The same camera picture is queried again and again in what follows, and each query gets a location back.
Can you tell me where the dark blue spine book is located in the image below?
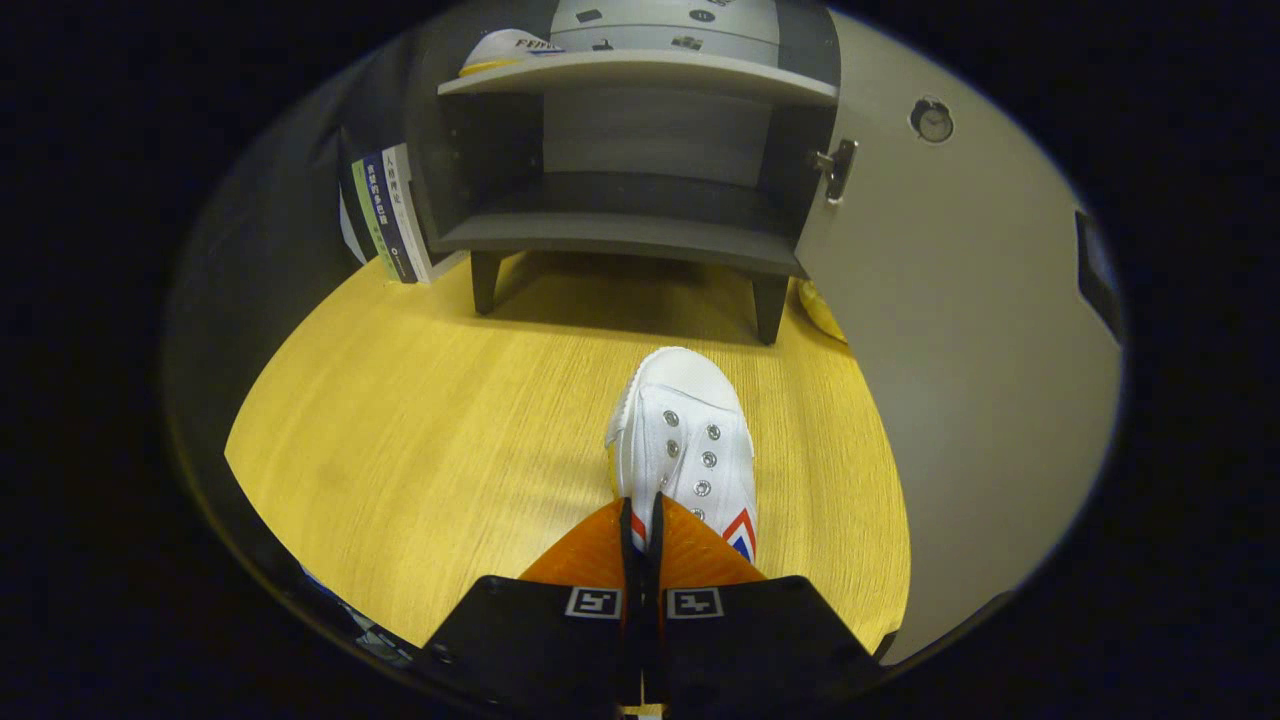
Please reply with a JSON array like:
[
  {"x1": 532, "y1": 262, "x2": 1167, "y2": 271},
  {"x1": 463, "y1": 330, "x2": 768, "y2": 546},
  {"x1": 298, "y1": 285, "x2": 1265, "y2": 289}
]
[{"x1": 360, "y1": 152, "x2": 419, "y2": 285}]

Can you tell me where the black cabinet door handle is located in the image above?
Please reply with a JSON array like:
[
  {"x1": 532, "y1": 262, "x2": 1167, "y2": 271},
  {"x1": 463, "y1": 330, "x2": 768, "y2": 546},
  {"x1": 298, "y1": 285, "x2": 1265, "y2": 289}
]
[{"x1": 1075, "y1": 210, "x2": 1123, "y2": 346}]

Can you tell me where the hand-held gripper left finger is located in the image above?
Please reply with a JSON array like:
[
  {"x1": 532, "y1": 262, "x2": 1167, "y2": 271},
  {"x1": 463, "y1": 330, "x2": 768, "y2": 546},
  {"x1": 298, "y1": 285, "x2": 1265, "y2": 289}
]
[{"x1": 420, "y1": 497, "x2": 641, "y2": 720}]

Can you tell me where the white canvas shoe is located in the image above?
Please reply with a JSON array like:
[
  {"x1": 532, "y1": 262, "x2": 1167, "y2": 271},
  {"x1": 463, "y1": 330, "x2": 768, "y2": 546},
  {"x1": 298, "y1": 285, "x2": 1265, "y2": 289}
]
[
  {"x1": 458, "y1": 28, "x2": 566, "y2": 79},
  {"x1": 604, "y1": 346, "x2": 758, "y2": 566}
]

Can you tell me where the white spine book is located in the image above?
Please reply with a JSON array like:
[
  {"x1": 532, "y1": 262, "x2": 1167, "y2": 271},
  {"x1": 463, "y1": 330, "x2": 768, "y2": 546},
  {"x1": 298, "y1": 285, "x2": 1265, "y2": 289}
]
[{"x1": 382, "y1": 143, "x2": 471, "y2": 285}]

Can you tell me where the beige shoe cabinet door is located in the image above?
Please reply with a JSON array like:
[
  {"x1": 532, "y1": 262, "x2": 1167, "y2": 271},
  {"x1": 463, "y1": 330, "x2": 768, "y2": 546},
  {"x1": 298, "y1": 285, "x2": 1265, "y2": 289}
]
[{"x1": 795, "y1": 10, "x2": 1126, "y2": 666}]

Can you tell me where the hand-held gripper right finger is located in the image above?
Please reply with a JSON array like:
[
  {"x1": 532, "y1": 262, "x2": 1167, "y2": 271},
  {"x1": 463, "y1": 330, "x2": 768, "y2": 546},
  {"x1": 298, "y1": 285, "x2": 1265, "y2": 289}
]
[{"x1": 648, "y1": 492, "x2": 886, "y2": 720}]

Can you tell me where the black backdrop cloth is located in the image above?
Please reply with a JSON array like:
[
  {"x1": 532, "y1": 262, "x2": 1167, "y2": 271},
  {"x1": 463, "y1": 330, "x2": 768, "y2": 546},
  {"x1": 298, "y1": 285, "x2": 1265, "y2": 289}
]
[{"x1": 160, "y1": 30, "x2": 451, "y2": 421}]

